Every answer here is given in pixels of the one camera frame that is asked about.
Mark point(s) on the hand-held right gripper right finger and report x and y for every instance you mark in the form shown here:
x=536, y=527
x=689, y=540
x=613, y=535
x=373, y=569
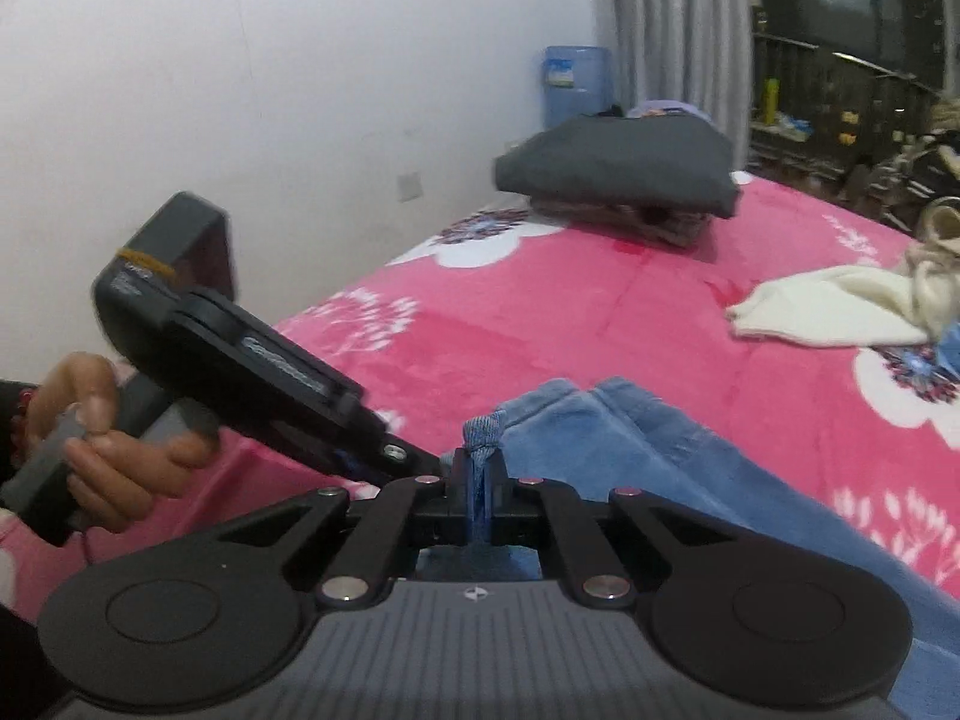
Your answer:
x=501, y=495

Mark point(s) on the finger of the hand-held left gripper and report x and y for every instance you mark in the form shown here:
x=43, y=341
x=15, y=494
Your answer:
x=397, y=457

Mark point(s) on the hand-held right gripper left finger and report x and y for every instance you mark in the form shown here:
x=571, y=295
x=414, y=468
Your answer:
x=457, y=487

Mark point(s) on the blue jeans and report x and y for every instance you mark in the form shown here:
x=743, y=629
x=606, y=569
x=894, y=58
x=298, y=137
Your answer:
x=675, y=480

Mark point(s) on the person's left hand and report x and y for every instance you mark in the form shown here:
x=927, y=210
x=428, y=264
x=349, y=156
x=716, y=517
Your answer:
x=112, y=480

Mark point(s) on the pink floral blanket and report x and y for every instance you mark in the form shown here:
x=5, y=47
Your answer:
x=562, y=315

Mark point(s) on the brown folded garment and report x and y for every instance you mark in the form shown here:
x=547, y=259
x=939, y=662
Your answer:
x=675, y=229

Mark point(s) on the dark grey folded garment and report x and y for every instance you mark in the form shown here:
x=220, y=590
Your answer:
x=615, y=157

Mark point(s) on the cream sweater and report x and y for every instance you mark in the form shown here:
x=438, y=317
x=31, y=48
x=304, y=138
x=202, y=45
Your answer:
x=825, y=307

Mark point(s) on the blue water jug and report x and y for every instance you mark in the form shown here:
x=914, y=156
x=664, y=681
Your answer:
x=574, y=90

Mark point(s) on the purple cloth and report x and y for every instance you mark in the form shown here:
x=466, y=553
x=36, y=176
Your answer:
x=667, y=109

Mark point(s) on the small table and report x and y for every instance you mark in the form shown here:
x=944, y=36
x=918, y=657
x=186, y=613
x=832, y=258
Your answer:
x=780, y=136

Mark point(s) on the light blue garment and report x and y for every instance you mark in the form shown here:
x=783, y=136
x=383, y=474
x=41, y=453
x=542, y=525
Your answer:
x=949, y=352

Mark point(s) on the yellow-green bottle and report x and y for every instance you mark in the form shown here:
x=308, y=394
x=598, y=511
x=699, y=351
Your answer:
x=770, y=101

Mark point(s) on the grey curtain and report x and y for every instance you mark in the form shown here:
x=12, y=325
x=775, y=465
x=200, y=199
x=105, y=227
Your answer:
x=675, y=30

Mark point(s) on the beige jacket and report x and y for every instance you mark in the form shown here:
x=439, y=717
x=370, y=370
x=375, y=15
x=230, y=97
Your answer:
x=941, y=221

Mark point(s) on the wheelchair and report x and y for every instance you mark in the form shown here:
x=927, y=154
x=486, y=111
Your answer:
x=922, y=172

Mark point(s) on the metal balcony railing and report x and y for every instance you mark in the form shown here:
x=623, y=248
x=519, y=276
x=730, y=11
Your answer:
x=847, y=67

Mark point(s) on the wall socket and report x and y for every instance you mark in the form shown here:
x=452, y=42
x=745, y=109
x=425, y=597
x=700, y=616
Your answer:
x=409, y=186

